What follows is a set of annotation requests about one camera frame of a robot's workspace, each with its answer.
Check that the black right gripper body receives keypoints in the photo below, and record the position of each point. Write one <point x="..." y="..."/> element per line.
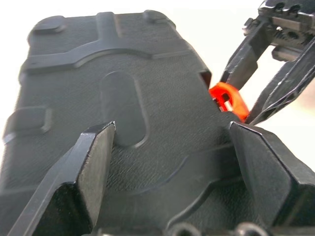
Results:
<point x="292" y="29"/>

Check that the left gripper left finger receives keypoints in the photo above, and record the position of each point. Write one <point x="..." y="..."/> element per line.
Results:
<point x="73" y="184"/>

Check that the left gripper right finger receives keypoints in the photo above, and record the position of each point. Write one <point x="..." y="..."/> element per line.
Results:
<point x="278" y="177"/>

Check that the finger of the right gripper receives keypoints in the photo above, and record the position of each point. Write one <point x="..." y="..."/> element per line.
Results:
<point x="246" y="59"/>
<point x="288" y="86"/>

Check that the orange case latch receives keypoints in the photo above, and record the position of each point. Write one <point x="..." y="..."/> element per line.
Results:
<point x="236" y="98"/>

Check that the black plastic tool case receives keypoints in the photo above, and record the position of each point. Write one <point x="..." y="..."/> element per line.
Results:
<point x="160" y="98"/>

